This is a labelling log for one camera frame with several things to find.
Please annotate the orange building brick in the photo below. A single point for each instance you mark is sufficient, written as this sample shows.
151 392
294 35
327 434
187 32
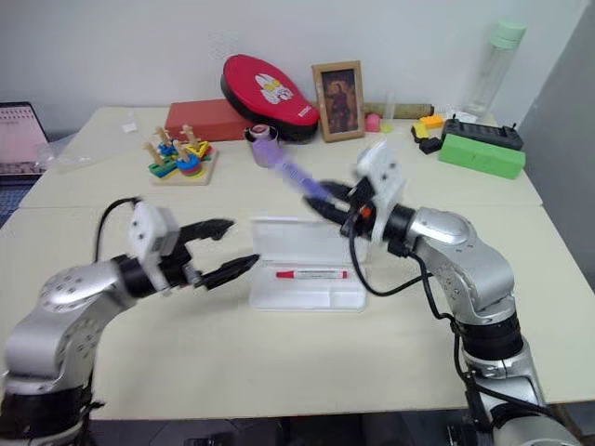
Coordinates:
432 121

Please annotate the purple marker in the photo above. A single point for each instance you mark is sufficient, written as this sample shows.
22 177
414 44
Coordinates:
297 175

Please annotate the black small block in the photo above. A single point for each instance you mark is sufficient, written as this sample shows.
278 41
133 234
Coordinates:
430 146

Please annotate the brown rolled stick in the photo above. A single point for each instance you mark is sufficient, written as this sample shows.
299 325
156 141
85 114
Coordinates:
413 109

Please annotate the colourful wooden stacking toy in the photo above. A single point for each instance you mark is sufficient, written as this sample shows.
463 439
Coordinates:
183 160

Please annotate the yellow small toy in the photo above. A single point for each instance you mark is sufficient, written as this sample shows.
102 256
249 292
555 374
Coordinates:
387 127

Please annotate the purple cup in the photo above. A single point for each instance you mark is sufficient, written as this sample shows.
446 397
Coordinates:
266 152

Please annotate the black electronic device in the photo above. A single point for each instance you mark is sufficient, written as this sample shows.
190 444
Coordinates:
483 132

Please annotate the clear plastic tube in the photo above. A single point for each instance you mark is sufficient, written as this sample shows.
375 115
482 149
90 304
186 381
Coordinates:
390 104

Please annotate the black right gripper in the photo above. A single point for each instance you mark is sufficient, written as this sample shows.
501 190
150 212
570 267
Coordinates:
359 218

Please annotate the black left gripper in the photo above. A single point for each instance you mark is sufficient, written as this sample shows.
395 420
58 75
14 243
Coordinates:
179 271

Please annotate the yellow block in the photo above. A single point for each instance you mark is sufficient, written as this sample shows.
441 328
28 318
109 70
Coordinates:
420 131

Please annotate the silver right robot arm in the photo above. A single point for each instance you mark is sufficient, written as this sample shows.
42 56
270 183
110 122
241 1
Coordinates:
469 260

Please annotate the clear bottle with green cap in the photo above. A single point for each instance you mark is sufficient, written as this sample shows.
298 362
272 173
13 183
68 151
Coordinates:
493 69

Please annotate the wooden framed picture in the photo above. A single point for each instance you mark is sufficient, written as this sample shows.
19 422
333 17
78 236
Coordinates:
338 100

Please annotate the clear plastic pencil case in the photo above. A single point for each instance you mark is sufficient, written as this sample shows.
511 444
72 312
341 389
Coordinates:
302 241

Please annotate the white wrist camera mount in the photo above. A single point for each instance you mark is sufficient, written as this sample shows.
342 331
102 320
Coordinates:
383 179
146 232

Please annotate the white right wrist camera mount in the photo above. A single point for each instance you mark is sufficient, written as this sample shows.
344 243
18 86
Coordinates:
383 179

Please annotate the red marker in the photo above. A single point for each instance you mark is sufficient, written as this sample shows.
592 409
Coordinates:
311 274

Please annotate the red rectangular box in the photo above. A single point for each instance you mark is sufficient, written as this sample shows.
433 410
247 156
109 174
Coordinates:
200 120

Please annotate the red and black oval case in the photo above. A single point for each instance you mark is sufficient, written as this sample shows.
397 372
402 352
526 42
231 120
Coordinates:
265 90

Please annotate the clear plastic bag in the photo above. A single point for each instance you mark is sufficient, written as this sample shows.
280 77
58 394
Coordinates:
70 155

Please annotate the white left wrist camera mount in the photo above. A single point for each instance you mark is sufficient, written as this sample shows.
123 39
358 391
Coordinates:
146 232

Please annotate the green foam block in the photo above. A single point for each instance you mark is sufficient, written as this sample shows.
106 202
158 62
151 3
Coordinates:
481 156

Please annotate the tape roll with red core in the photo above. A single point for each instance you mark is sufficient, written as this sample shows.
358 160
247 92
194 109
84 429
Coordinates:
260 132

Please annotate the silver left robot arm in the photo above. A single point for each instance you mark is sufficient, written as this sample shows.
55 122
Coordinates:
56 316

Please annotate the pink small toy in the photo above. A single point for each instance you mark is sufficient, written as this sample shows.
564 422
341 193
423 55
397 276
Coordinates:
373 123

